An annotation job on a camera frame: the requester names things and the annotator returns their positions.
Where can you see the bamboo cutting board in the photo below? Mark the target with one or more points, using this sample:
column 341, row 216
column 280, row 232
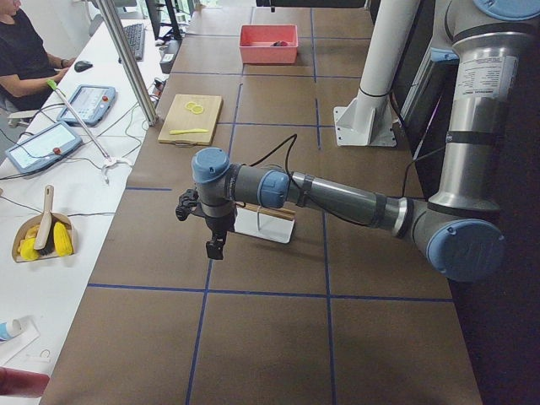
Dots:
column 178, row 117

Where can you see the black box with label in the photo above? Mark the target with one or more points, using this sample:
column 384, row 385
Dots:
column 168, row 55

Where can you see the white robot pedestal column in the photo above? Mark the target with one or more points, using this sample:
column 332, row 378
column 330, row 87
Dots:
column 392, row 25

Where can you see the right wooden rack rod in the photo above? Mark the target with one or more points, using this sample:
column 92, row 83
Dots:
column 287, row 209

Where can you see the upper lemon slice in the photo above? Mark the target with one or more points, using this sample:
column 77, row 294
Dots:
column 190, row 104

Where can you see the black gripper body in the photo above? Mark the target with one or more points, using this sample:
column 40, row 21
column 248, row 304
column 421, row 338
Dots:
column 217, row 224

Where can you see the near teach pendant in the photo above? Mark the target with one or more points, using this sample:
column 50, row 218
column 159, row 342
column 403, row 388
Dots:
column 44, row 149

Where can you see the black computer mouse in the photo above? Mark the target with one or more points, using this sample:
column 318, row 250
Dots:
column 82, row 66

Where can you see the black monitor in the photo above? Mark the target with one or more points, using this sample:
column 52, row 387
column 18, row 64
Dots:
column 165, row 17

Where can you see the pink plastic bin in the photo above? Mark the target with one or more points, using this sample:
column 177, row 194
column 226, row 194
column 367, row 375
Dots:
column 256, row 40

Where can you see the wooden rack rod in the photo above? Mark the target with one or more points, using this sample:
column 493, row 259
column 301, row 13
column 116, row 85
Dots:
column 287, row 209
column 274, row 213

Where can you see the white plastic bottle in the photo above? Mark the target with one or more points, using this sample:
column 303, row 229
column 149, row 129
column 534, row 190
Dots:
column 10, row 329

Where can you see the teach pendant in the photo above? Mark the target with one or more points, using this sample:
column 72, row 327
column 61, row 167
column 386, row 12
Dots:
column 44, row 149
column 92, row 102

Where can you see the lemon slice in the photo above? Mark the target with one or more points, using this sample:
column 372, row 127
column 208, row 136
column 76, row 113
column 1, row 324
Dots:
column 197, row 109
column 190, row 104

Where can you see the seated person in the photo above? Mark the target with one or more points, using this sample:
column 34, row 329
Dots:
column 26, row 66

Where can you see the lower lemon slice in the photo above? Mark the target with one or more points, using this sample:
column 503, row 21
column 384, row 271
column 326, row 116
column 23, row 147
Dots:
column 197, row 109

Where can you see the left wooden rack rod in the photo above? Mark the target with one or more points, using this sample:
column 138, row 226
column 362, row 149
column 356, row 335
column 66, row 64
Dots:
column 274, row 213

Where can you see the beige dustpan with brush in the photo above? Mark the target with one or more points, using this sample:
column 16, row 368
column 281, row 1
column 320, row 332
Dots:
column 46, row 235

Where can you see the far teach pendant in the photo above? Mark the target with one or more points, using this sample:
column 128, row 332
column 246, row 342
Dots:
column 92, row 102

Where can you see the white rectangular tray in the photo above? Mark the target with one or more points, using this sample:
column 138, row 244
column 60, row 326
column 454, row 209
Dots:
column 257, row 224

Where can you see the yellow plastic knife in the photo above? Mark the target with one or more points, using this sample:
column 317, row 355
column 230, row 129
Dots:
column 187, row 131

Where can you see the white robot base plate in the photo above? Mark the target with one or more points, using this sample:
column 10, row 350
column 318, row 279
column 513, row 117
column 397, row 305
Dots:
column 366, row 122

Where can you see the aluminium frame post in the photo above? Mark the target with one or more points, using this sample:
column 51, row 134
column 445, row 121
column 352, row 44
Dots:
column 114, row 25

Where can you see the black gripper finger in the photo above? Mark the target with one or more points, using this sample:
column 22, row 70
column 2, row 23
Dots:
column 215, row 247

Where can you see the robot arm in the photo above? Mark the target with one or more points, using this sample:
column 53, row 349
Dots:
column 455, row 228

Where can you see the black keyboard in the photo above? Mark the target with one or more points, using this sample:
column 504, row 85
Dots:
column 135, row 35

